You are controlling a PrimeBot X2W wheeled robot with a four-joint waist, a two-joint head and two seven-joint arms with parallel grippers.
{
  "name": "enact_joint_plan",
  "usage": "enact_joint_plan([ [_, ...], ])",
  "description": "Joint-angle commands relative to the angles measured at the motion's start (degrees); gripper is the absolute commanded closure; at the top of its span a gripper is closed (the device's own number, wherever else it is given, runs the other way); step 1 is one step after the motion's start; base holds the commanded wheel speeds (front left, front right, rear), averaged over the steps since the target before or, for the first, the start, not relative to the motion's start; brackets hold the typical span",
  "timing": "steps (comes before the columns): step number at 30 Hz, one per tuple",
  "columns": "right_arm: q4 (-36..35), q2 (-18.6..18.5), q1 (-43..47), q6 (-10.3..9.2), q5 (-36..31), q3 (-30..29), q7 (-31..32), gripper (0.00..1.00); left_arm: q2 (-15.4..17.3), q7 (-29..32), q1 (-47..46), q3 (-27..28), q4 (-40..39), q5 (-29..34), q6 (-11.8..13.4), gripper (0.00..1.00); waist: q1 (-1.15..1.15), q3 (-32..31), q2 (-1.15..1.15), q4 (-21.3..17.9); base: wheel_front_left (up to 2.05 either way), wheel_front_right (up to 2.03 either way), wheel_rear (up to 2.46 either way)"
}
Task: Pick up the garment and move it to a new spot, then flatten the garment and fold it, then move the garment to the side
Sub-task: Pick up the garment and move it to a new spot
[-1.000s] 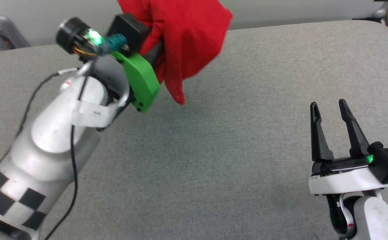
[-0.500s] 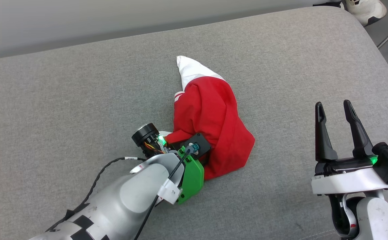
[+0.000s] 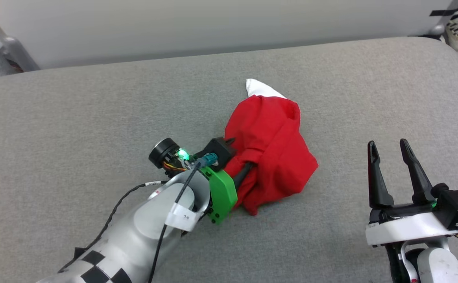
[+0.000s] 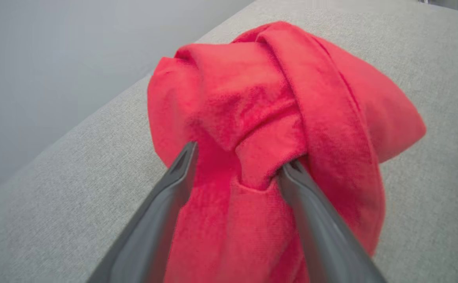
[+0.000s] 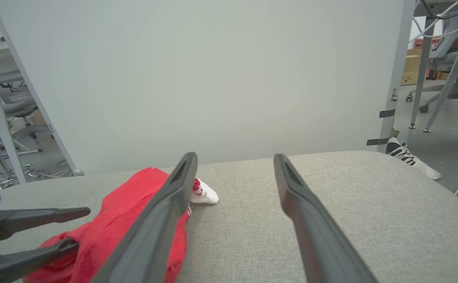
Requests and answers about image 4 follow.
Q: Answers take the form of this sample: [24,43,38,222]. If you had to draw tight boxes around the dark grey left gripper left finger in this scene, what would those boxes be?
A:
[87,141,199,283]

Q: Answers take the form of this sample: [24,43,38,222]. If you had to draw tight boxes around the grey fabric sofa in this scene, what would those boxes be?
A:
[0,0,458,283]

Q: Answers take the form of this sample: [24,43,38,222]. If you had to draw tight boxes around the red and white jersey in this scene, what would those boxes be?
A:
[147,20,427,283]

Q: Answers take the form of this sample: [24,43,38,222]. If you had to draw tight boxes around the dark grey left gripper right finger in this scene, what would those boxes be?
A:
[277,160,387,283]

